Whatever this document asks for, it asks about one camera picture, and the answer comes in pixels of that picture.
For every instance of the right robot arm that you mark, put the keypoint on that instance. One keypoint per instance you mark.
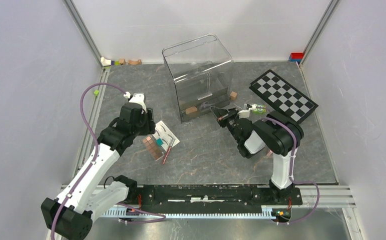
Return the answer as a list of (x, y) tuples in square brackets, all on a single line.
[(281, 134)]

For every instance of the eyebrow stencil card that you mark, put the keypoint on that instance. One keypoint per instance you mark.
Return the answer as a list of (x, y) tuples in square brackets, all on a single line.
[(162, 131)]

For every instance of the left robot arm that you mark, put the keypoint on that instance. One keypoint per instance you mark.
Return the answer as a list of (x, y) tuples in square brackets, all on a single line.
[(72, 213)]

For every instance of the red blue blocks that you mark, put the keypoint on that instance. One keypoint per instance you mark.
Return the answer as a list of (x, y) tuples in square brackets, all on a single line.
[(296, 56)]

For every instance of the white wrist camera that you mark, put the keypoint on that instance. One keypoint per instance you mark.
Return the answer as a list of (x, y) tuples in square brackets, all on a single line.
[(247, 110), (136, 98)]

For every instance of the wooden cube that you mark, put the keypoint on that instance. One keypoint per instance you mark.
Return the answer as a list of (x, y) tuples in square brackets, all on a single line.
[(233, 95)]

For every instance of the round peach powder puff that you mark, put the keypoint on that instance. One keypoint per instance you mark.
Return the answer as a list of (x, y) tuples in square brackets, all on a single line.
[(191, 110)]

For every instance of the clear acrylic drawer organizer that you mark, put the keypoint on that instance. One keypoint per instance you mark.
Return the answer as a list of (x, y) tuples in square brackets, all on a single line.
[(201, 71)]

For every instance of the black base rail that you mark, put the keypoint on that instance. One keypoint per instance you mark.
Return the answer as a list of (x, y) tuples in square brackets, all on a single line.
[(211, 198)]

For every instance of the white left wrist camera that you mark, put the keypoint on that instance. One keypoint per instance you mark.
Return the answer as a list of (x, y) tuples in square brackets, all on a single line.
[(136, 98)]

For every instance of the aluminium frame rail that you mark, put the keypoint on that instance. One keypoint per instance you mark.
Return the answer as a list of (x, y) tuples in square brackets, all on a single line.
[(73, 11)]

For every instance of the green owl card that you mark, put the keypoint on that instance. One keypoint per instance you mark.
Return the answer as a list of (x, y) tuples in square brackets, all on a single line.
[(260, 109)]

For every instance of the black white checkerboard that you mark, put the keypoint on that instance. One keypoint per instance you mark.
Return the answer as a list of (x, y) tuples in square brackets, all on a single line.
[(282, 96)]

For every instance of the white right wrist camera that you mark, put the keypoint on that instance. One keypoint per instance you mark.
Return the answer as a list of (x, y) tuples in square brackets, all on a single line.
[(247, 110)]

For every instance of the teal cube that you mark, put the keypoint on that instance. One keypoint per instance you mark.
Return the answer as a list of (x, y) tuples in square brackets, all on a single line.
[(159, 142)]

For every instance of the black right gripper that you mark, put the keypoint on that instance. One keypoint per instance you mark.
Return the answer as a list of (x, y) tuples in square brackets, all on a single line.
[(223, 115)]

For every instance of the brown eyeshadow palette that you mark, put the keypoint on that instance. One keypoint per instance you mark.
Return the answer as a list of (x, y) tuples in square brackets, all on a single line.
[(152, 147)]

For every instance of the red lip gloss tube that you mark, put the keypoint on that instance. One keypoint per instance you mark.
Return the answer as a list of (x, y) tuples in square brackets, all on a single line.
[(168, 151)]

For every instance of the small wooden toy blocks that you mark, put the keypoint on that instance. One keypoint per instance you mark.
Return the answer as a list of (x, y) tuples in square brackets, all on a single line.
[(107, 62)]

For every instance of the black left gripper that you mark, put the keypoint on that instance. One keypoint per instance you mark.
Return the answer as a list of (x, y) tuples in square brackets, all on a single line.
[(150, 124)]

